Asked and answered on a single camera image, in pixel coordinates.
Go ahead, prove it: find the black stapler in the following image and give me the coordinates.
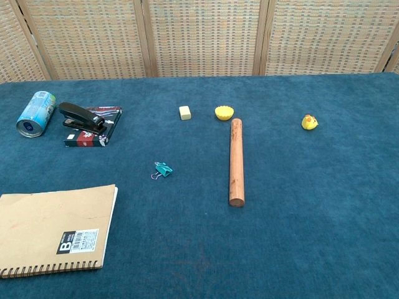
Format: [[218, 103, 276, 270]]
[[58, 102, 108, 135]]

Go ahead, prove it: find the blue table cloth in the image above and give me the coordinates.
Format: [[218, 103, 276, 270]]
[[0, 72, 399, 299]]

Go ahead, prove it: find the brown spiral notebook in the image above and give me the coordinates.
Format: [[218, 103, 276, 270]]
[[0, 184, 119, 279]]

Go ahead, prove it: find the wooden rolling pin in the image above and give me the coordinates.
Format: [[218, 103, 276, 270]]
[[229, 118, 246, 207]]

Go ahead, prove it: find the teal binder clip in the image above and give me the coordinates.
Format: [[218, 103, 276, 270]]
[[150, 161, 174, 181]]

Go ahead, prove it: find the woven folding screen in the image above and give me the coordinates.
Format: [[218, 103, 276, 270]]
[[0, 0, 399, 84]]

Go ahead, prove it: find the yellow rubber duck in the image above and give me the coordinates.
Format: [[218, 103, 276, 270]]
[[300, 114, 320, 131]]

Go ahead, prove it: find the black red card box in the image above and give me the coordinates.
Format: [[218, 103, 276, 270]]
[[64, 106, 123, 149]]

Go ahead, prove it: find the yellow fluted cup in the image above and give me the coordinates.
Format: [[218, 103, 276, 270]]
[[214, 105, 234, 121]]

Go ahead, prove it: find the blue beverage can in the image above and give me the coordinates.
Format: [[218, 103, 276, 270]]
[[16, 90, 57, 138]]

